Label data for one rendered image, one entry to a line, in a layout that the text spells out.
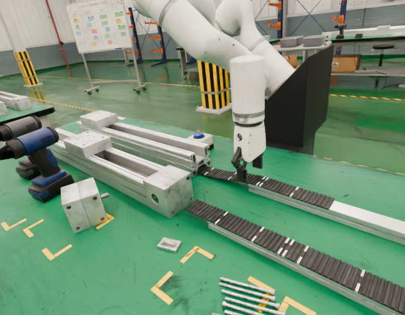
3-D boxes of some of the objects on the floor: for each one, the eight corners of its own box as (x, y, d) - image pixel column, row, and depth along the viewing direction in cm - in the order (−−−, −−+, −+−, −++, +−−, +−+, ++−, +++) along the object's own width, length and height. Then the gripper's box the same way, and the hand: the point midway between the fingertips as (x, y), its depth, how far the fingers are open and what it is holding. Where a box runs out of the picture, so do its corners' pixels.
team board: (85, 95, 642) (57, 4, 555) (99, 90, 683) (74, 5, 596) (137, 94, 590) (115, -7, 502) (149, 89, 631) (130, -6, 543)
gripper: (253, 106, 78) (254, 159, 86) (217, 125, 66) (222, 184, 74) (276, 109, 73) (275, 164, 81) (242, 130, 62) (245, 192, 70)
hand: (250, 170), depth 77 cm, fingers open, 8 cm apart
